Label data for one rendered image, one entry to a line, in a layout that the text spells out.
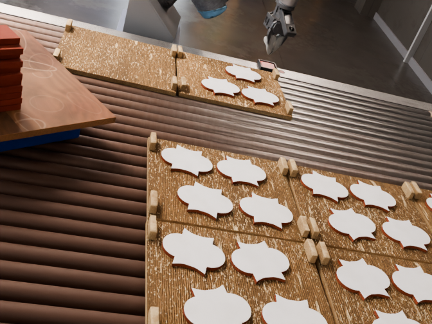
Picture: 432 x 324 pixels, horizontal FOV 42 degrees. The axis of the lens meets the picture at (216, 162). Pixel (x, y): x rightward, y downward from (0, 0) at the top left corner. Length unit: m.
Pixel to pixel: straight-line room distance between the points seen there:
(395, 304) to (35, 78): 1.06
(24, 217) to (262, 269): 0.54
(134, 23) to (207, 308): 1.47
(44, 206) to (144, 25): 1.21
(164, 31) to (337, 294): 1.40
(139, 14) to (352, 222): 1.25
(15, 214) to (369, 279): 0.83
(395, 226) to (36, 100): 1.01
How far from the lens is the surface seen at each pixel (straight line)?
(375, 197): 1.73
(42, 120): 1.38
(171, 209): 1.36
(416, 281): 1.50
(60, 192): 1.37
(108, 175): 1.45
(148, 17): 2.34
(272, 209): 1.47
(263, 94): 2.04
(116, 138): 1.61
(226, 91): 1.97
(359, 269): 1.43
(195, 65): 2.12
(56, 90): 1.52
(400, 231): 1.64
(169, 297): 1.16
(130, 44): 2.15
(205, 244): 1.28
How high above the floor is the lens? 1.77
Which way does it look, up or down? 32 degrees down
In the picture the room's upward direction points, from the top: 19 degrees clockwise
